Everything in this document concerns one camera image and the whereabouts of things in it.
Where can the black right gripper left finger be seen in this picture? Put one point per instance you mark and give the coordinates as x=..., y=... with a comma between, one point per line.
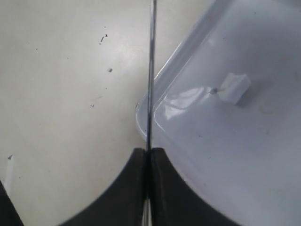
x=122, y=203

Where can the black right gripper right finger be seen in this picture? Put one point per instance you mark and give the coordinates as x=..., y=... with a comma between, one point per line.
x=173, y=202

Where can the thin metal skewer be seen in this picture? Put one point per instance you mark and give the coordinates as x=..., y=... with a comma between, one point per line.
x=147, y=205

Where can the white rectangular plastic tray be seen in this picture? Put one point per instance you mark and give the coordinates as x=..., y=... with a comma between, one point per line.
x=243, y=160

